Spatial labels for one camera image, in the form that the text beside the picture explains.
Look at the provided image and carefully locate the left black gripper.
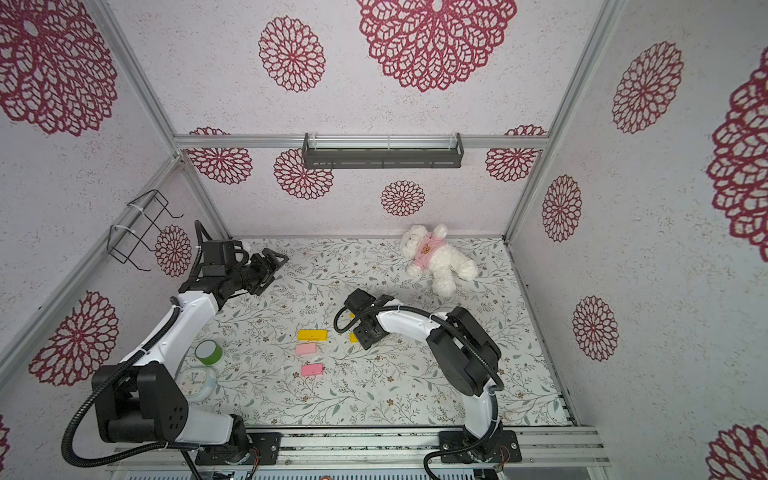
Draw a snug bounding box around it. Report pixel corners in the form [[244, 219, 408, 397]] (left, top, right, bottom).
[[228, 247, 289, 297]]

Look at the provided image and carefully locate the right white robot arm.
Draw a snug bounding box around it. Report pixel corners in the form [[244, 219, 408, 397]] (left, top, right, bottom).
[[334, 300, 504, 461]]

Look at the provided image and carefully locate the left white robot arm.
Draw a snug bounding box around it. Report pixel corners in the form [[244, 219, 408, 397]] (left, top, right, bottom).
[[91, 240, 288, 463]]

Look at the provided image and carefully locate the light pink block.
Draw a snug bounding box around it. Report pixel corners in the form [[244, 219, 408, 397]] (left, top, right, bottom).
[[295, 342, 318, 356]]

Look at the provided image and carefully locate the hot pink block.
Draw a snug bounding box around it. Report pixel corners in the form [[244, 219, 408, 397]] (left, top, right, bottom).
[[300, 363, 324, 377]]

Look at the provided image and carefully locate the green tape roll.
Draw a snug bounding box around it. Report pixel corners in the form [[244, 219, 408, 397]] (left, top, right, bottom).
[[194, 340, 223, 367]]

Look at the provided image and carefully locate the white teddy bear pink shirt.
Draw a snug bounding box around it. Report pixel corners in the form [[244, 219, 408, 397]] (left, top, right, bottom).
[[399, 224, 479, 298]]

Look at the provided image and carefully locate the clear tape roll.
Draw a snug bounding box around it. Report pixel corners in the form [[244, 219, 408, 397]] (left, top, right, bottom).
[[176, 366, 217, 403]]

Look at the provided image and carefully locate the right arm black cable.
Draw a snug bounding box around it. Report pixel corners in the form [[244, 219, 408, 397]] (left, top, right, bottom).
[[332, 299, 506, 480]]

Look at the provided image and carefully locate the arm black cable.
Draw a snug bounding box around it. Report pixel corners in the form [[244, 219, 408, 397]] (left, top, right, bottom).
[[61, 305, 181, 469], [332, 299, 506, 480]]

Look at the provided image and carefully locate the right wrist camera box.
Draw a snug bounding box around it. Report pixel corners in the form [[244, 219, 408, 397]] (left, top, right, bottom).
[[344, 289, 376, 316]]

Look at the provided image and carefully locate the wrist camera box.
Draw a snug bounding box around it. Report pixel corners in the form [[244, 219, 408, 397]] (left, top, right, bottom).
[[200, 240, 240, 276], [344, 289, 376, 316]]

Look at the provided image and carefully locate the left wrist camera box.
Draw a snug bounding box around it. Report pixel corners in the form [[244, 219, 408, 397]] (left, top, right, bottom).
[[200, 240, 240, 276]]

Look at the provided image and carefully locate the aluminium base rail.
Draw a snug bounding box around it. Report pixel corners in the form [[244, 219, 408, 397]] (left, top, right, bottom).
[[110, 425, 612, 470]]

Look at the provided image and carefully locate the black wire wall rack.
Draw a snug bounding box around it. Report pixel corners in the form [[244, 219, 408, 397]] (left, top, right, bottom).
[[105, 189, 183, 273]]

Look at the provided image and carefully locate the black wall shelf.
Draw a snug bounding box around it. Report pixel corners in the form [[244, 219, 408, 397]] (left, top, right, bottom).
[[300, 134, 465, 170]]

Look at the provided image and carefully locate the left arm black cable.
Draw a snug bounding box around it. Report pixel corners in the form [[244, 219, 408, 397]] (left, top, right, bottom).
[[61, 305, 181, 469]]

